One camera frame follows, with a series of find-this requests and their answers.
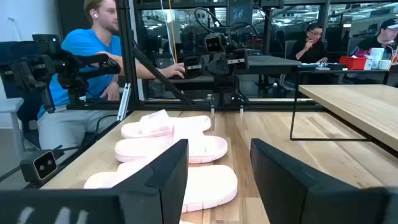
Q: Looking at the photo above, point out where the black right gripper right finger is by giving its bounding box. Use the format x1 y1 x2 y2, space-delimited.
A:
250 138 398 224

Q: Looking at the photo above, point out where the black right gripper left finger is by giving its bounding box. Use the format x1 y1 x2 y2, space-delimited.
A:
0 139 190 224

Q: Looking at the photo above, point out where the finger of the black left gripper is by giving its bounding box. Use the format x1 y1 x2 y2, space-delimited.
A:
200 54 220 76
217 52 236 75

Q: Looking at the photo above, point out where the pink foam slide sandal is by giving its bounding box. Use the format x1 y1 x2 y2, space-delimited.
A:
120 109 212 140
114 133 229 165
83 158 239 214

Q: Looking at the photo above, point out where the dark office table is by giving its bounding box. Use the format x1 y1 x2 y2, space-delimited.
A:
247 55 391 86

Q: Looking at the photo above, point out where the person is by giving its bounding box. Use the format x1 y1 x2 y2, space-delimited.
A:
36 0 187 151
287 23 330 64
356 17 398 58

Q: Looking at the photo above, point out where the red plastic box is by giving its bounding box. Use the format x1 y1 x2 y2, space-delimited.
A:
338 55 368 71

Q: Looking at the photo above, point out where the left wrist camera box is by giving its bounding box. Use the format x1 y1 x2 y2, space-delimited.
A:
204 33 225 54

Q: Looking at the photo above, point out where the yellow cable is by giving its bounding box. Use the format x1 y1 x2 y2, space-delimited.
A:
167 0 178 64

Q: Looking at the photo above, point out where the white hanging cable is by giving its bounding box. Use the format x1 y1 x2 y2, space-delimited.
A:
159 0 177 62

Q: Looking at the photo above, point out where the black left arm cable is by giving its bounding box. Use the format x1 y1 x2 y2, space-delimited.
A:
193 6 259 35

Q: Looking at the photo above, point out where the black aluminium rig frame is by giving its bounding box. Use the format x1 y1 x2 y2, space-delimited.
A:
24 0 326 189

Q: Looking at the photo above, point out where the small black camera box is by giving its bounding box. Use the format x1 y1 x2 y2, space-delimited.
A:
19 149 59 184

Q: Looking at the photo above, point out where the silver metal bracket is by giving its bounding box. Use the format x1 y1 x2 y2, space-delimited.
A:
116 82 132 122

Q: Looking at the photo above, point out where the wooden shelf black metal frame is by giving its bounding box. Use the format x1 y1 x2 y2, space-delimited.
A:
289 70 398 153

